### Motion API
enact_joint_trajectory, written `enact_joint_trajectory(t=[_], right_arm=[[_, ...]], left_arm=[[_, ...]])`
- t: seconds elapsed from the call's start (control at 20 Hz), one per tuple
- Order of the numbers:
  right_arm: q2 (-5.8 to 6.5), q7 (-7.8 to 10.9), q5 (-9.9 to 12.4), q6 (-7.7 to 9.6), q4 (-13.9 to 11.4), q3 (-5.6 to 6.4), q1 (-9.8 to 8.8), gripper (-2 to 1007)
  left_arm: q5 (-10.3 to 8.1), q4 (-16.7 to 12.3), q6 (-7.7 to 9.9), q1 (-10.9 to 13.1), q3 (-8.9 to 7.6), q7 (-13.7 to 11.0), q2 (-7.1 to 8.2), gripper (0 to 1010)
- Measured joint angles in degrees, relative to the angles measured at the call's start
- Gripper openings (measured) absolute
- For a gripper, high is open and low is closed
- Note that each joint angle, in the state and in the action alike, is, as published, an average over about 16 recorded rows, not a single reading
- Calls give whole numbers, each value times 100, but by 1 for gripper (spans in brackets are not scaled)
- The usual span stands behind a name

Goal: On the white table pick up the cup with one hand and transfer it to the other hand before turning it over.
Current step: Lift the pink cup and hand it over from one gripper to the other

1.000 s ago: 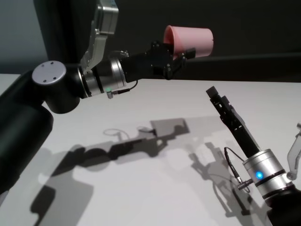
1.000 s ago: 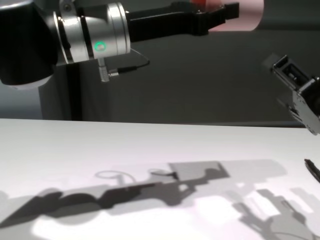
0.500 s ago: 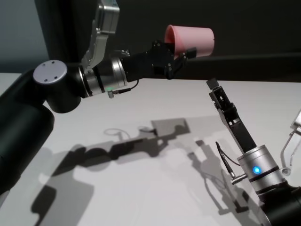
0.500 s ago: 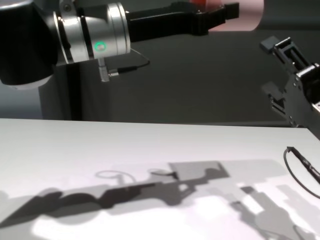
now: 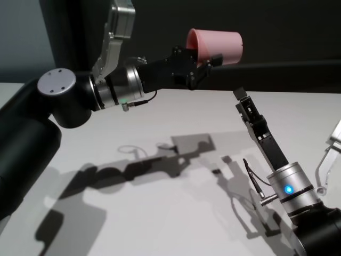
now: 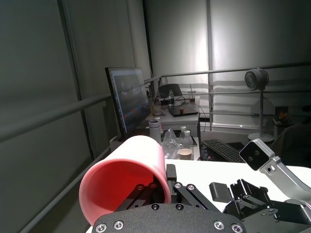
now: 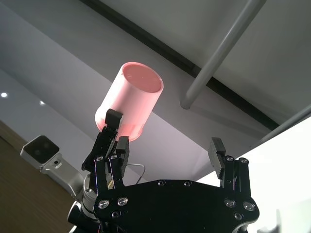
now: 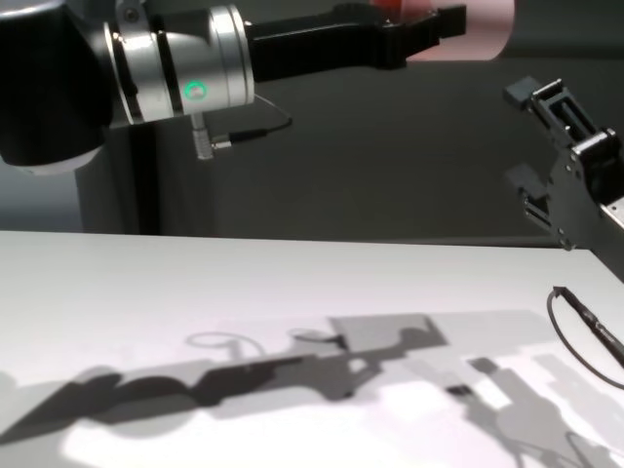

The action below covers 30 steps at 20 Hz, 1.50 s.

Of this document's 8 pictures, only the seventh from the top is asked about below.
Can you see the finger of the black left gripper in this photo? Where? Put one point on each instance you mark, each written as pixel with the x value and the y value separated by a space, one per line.
pixel 113 121

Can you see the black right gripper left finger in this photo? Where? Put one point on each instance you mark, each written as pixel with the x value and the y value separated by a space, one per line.
pixel 121 157

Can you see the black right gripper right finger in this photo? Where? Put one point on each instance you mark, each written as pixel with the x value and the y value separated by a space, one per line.
pixel 217 157

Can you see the pink plastic cup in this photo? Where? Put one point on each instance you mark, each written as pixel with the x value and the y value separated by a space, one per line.
pixel 131 102

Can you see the grey metal tube leg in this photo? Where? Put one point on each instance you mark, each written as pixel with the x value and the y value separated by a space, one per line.
pixel 218 53

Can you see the black wall baseboard strip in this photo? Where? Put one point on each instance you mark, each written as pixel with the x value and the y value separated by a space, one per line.
pixel 243 103

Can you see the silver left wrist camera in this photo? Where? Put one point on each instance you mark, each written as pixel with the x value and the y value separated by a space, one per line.
pixel 40 150

